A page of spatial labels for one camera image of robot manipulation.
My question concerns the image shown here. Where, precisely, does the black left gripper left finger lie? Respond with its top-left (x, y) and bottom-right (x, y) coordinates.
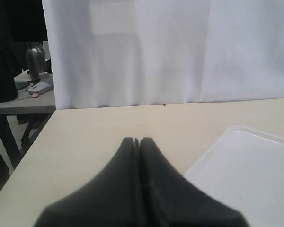
top-left (35, 138), bottom-right (142, 227)

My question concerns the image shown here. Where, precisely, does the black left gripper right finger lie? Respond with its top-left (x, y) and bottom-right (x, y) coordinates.
top-left (139, 138), bottom-right (249, 227)

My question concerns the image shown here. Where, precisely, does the silver metal flask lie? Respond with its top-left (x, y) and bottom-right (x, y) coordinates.
top-left (26, 42), bottom-right (47, 81)

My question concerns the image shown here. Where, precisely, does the white plastic tray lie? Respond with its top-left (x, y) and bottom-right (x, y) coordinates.
top-left (185, 126), bottom-right (284, 227)

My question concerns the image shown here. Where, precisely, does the grey side table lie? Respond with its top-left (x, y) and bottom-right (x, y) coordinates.
top-left (0, 88), bottom-right (56, 168)

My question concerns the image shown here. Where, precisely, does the grey computer mouse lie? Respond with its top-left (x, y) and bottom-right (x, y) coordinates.
top-left (28, 79), bottom-right (54, 95)

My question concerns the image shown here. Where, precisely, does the white curtain backdrop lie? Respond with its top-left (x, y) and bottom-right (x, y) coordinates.
top-left (42, 0), bottom-right (284, 109)

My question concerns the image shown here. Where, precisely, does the teal flat object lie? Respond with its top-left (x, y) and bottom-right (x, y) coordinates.
top-left (15, 81), bottom-right (33, 90)

